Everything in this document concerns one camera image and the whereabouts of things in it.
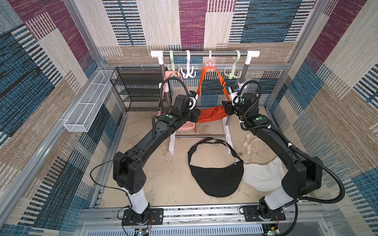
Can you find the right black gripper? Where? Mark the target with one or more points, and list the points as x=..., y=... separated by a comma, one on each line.
x=228, y=107

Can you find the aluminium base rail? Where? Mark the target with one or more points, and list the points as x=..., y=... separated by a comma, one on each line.
x=307, y=219

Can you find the orange crossbody bag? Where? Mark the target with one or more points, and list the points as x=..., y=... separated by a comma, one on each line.
x=214, y=113

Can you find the white plastic hook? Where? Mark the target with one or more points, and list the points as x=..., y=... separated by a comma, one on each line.
x=190, y=72

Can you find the black crossbody bag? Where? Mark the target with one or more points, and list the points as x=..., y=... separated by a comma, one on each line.
x=217, y=182

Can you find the pink crossbody bag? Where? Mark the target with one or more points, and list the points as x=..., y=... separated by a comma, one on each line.
x=187, y=126

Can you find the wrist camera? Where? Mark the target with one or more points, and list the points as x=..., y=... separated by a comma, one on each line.
x=193, y=99
x=235, y=98

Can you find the green plastic hook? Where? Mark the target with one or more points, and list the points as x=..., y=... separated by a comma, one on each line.
x=172, y=70
x=233, y=73

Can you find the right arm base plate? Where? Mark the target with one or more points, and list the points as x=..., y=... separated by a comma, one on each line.
x=251, y=214

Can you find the cream white crossbody bag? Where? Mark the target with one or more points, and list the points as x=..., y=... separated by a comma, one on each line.
x=263, y=170

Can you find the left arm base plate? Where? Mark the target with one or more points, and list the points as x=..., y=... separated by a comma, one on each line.
x=151, y=216

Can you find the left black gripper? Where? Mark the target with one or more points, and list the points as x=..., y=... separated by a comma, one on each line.
x=196, y=113

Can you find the white wire mesh basket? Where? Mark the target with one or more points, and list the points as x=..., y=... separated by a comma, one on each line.
x=86, y=110

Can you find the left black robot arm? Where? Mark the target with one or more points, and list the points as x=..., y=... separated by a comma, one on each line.
x=128, y=167

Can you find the pink plastic hook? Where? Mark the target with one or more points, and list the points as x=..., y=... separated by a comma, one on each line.
x=210, y=64

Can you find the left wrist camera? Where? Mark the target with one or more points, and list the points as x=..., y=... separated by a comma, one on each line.
x=193, y=99

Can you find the right green plastic hook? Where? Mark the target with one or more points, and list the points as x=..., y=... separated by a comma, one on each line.
x=233, y=73

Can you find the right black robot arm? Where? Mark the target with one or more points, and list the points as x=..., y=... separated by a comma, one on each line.
x=304, y=173

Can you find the white metal garment rack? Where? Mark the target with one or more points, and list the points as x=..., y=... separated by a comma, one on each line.
x=249, y=55

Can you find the black mesh shelf rack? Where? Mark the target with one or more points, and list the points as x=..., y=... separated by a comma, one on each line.
x=138, y=88

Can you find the left green plastic hook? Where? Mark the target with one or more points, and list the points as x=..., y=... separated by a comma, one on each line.
x=172, y=70

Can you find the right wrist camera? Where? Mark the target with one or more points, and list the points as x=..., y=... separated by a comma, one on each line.
x=235, y=98

